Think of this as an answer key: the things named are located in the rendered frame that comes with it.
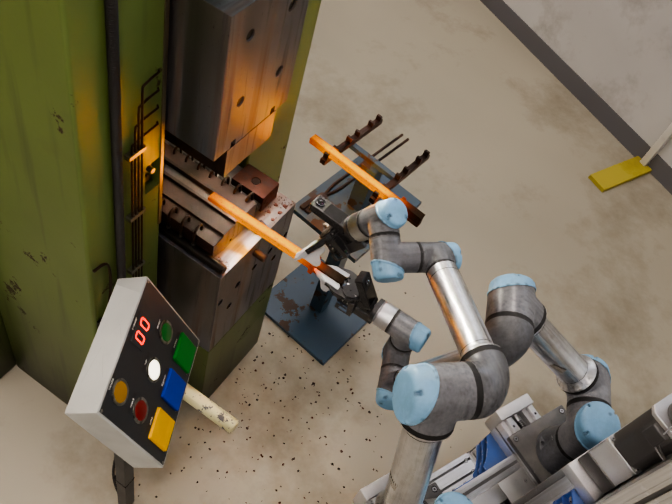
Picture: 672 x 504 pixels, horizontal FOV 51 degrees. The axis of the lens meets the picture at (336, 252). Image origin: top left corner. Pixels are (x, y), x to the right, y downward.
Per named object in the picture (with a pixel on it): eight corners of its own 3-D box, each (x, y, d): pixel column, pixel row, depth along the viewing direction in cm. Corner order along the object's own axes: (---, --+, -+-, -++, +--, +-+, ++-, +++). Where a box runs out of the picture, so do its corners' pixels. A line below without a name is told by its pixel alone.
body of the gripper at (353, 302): (331, 305, 198) (367, 329, 195) (338, 289, 191) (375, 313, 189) (345, 288, 202) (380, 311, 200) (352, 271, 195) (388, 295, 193)
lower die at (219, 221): (253, 219, 212) (257, 201, 205) (211, 259, 200) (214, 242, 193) (146, 147, 219) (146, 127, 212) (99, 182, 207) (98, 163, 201)
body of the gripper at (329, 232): (333, 263, 184) (362, 252, 175) (313, 238, 182) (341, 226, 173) (348, 245, 189) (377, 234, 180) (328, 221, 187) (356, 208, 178)
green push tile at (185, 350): (197, 347, 176) (183, 331, 171) (189, 373, 171) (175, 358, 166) (190, 348, 177) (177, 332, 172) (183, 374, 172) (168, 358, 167)
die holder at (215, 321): (274, 280, 255) (296, 202, 220) (208, 352, 232) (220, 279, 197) (155, 198, 264) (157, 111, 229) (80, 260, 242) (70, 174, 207)
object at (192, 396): (239, 424, 207) (241, 417, 203) (228, 438, 204) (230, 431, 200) (124, 340, 215) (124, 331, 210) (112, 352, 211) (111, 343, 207)
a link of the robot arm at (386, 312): (388, 322, 188) (402, 302, 193) (374, 313, 189) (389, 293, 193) (381, 336, 194) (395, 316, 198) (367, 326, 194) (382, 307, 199)
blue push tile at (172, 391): (186, 383, 170) (172, 367, 165) (178, 411, 165) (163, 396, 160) (180, 383, 171) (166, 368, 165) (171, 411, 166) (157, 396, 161)
